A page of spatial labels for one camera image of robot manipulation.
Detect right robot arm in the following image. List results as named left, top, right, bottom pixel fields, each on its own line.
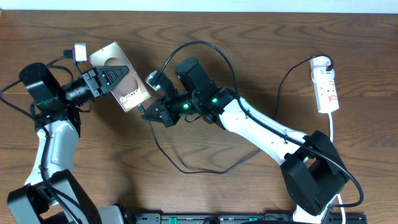
left=141, top=57, right=353, bottom=223

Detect black USB charging cable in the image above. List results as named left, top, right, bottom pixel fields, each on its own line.
left=137, top=55, right=335, bottom=174

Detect black left camera cable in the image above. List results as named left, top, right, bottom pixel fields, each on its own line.
left=0, top=49, right=82, bottom=224

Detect black camera cable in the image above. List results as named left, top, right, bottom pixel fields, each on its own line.
left=0, top=49, right=82, bottom=224
left=157, top=40, right=364, bottom=218

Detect black right camera cable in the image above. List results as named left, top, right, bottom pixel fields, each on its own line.
left=157, top=40, right=364, bottom=218

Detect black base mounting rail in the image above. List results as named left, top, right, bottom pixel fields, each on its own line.
left=133, top=212, right=368, bottom=224

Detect white power strip cord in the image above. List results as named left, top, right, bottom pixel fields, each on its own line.
left=327, top=112, right=347, bottom=224

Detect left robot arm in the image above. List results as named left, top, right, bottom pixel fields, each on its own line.
left=7, top=63, right=133, bottom=223

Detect white power strip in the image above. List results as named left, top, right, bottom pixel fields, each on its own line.
left=310, top=56, right=339, bottom=114

